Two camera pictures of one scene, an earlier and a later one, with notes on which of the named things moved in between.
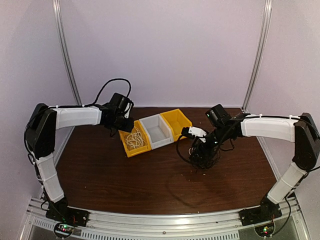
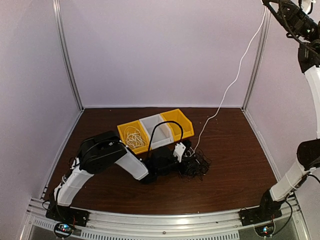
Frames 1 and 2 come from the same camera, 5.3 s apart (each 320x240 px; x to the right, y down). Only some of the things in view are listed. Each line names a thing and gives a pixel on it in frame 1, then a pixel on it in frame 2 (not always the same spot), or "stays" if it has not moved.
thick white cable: x=135 y=139 stays
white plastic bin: x=160 y=133 stays
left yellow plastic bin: x=136 y=142 stays
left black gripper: x=128 y=128 to x=185 y=164
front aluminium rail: x=225 y=226 stays
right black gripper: x=200 y=150 to x=294 y=16
